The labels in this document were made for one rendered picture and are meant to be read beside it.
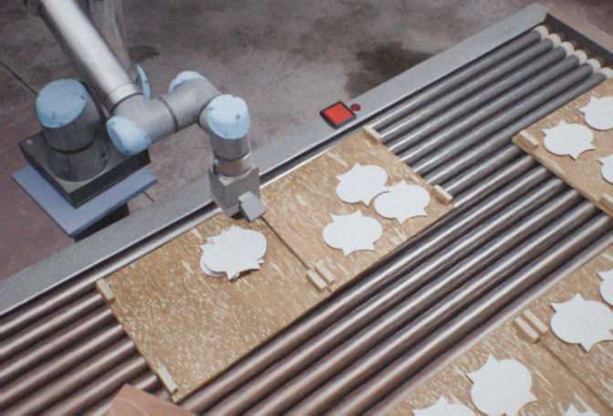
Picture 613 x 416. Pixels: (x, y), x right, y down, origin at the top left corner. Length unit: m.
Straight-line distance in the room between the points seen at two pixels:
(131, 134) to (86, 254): 0.54
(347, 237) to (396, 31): 2.25
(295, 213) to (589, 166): 0.79
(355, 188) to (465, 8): 2.38
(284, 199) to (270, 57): 1.91
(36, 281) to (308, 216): 0.65
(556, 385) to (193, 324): 0.78
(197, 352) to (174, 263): 0.24
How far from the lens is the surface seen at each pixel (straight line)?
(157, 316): 1.63
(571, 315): 1.72
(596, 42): 2.40
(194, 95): 1.36
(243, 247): 1.67
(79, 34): 1.42
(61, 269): 1.78
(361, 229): 1.73
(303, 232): 1.73
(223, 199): 1.45
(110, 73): 1.37
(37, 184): 2.02
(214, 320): 1.61
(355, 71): 3.57
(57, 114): 1.77
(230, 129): 1.29
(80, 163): 1.87
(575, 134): 2.08
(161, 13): 3.96
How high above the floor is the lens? 2.34
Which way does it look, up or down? 50 degrees down
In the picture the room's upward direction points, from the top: 2 degrees clockwise
